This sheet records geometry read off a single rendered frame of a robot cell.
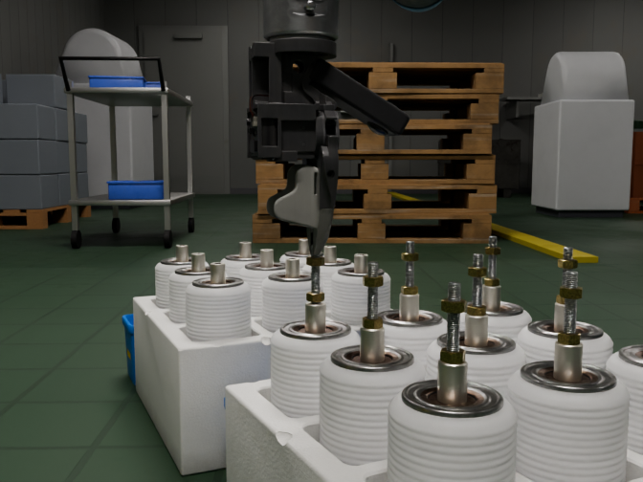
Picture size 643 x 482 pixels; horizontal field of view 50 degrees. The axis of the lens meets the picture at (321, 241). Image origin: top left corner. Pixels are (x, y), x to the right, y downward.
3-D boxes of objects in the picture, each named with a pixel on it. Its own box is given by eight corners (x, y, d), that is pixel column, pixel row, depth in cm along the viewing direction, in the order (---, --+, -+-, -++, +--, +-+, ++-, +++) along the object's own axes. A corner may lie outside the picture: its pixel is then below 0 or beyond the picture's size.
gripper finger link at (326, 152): (309, 208, 71) (308, 122, 70) (326, 207, 71) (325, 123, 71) (321, 208, 66) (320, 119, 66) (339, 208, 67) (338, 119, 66)
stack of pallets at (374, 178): (465, 227, 451) (468, 81, 440) (500, 243, 361) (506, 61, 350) (264, 227, 451) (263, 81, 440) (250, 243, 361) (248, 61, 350)
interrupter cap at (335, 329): (291, 345, 68) (291, 339, 68) (272, 328, 75) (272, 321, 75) (362, 339, 70) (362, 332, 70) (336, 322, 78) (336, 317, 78)
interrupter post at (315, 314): (308, 337, 71) (308, 306, 71) (300, 332, 74) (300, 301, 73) (329, 335, 72) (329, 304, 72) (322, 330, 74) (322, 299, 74)
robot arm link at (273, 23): (327, 10, 73) (349, -9, 65) (327, 54, 74) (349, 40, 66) (256, 5, 71) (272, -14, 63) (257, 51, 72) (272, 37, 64)
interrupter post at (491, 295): (503, 314, 82) (504, 286, 82) (484, 314, 82) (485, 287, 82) (497, 309, 85) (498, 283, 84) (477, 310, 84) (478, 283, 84)
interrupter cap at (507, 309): (533, 317, 80) (533, 312, 80) (470, 319, 79) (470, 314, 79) (509, 304, 87) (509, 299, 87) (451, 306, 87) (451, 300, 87)
